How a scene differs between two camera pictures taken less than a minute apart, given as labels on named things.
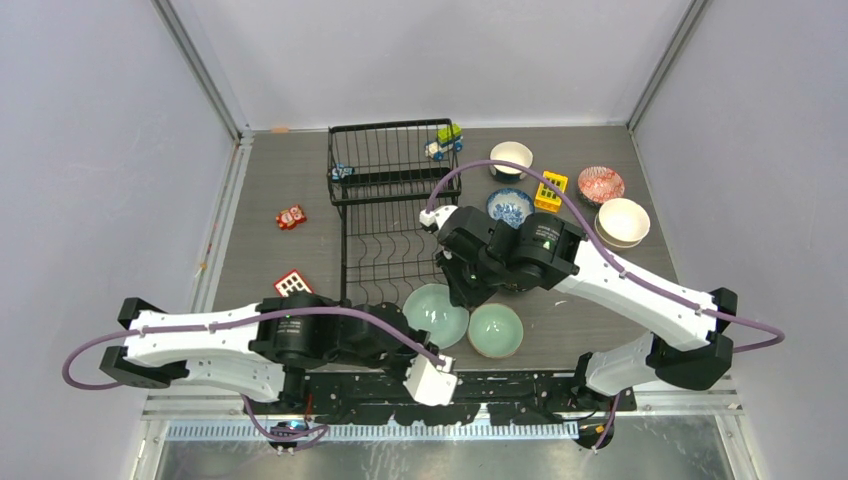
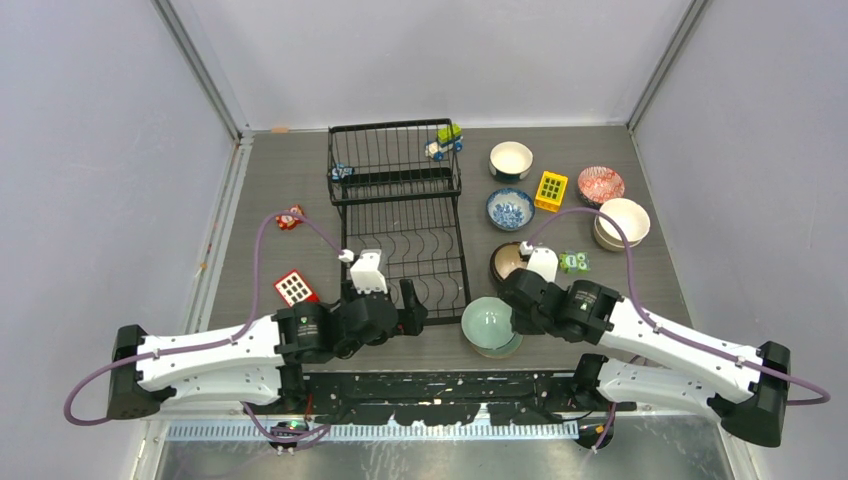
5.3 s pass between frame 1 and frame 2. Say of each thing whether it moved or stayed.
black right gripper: moved
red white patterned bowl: stayed
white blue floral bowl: stayed
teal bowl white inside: stayed
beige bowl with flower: stayed
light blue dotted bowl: moved
